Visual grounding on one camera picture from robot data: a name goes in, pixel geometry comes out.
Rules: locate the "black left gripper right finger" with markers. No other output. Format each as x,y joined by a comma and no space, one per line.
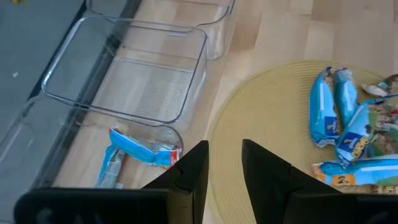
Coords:
264,174

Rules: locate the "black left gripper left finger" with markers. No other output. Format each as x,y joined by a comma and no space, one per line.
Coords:
186,174

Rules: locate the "blue orange-ended granola bar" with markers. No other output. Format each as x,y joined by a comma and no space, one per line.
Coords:
360,174

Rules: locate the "blue packet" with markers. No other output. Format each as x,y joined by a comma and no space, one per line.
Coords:
377,88

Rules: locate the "yellow woven round placemat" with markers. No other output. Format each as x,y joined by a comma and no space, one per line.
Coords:
264,109

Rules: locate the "clear plastic bin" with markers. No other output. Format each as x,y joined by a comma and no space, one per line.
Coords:
93,137
149,87
217,37

